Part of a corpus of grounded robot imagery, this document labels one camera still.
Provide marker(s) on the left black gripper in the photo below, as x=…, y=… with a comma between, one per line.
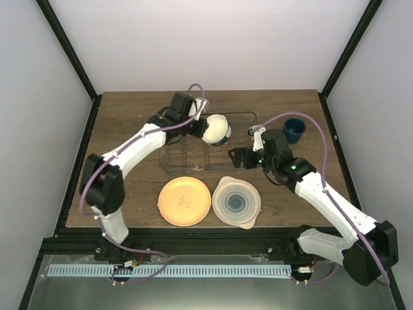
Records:
x=202, y=126

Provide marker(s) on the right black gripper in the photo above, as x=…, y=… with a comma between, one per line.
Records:
x=248, y=164

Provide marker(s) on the cream and teal bowl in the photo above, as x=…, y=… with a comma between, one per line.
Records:
x=218, y=131

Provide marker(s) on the black wire dish rack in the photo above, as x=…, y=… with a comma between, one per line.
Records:
x=190, y=154

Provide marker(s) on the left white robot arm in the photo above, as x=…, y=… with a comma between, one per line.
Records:
x=102, y=183

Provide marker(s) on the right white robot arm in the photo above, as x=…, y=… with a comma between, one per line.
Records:
x=366, y=248

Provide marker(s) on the clear plastic lidded bowl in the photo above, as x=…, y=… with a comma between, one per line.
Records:
x=236, y=202

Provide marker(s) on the dark blue mug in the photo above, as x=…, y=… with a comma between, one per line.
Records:
x=293, y=129

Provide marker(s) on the orange plastic plate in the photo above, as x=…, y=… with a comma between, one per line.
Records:
x=184, y=201

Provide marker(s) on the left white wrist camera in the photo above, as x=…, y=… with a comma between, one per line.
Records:
x=200, y=106

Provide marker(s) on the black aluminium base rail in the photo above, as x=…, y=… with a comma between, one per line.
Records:
x=278, y=243

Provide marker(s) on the left black frame post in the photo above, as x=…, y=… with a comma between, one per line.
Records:
x=60, y=34

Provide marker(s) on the black frame post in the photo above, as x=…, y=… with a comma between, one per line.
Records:
x=60, y=34
x=356, y=36

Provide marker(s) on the right black frame post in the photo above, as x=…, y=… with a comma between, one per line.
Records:
x=356, y=36

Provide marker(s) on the light blue slotted cable duct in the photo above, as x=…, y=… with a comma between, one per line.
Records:
x=178, y=271

